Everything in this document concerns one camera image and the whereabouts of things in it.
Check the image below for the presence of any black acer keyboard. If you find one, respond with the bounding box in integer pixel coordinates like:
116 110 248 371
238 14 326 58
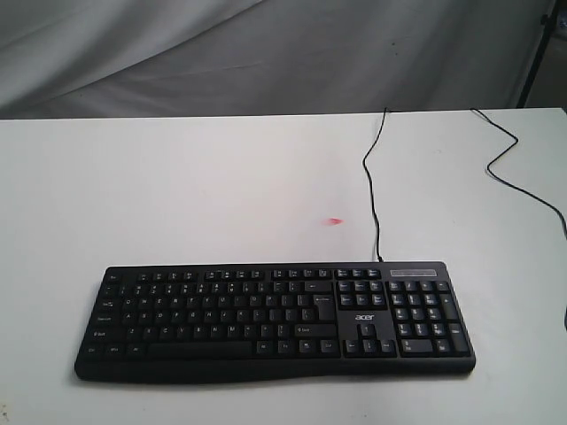
74 262 476 384

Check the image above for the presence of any grey backdrop cloth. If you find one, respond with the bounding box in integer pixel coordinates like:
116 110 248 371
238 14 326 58
1 1 554 119

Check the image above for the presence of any black tripod stand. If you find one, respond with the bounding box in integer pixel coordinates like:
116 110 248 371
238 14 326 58
516 0 561 109

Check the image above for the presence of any black keyboard cable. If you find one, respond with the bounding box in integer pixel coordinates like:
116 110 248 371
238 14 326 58
361 107 388 264

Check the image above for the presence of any thin black cable right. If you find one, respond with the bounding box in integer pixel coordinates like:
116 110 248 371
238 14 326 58
470 108 567 240

